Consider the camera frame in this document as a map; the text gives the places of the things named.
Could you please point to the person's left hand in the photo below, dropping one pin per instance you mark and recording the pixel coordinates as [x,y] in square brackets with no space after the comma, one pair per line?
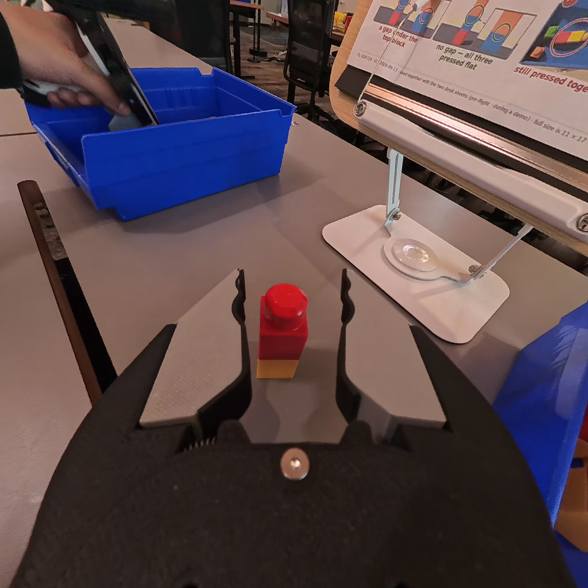
[50,50]

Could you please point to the person's left forearm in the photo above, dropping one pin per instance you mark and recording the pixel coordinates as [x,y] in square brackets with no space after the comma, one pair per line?
[7,55]

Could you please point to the orange mega block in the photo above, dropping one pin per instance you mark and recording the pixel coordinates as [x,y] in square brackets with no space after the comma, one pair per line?
[574,510]
[275,369]

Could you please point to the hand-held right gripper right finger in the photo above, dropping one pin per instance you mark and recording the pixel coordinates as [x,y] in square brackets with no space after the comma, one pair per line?
[390,367]

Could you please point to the blue plastic bin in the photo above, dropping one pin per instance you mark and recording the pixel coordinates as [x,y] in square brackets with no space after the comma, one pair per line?
[542,390]
[183,160]

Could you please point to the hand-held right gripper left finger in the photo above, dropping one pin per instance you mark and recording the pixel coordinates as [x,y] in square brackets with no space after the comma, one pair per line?
[197,367]

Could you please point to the black office chair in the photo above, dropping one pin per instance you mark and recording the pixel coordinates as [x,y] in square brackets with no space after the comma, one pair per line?
[202,27]
[312,46]

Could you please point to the printed instruction sheet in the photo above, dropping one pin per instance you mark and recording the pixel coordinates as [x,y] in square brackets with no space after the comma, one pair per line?
[505,99]

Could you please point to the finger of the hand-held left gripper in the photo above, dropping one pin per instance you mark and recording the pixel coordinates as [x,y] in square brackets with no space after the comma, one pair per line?
[126,123]

